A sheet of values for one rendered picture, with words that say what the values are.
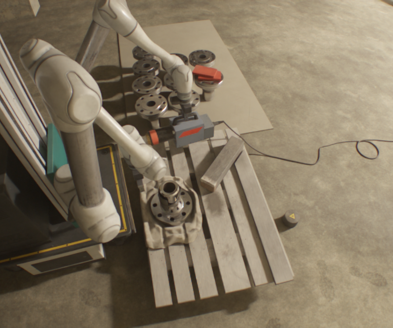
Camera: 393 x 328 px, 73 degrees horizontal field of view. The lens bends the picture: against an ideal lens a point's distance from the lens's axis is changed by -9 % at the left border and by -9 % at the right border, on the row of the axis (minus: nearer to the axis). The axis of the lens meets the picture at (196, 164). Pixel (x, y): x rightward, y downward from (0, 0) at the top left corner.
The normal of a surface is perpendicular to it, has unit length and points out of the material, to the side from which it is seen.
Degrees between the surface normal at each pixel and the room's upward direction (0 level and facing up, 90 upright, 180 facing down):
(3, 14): 90
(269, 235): 0
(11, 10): 90
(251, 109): 0
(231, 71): 0
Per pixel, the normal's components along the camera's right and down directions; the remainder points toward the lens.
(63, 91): -0.12, -0.05
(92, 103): 0.67, 0.52
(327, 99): 0.00, -0.61
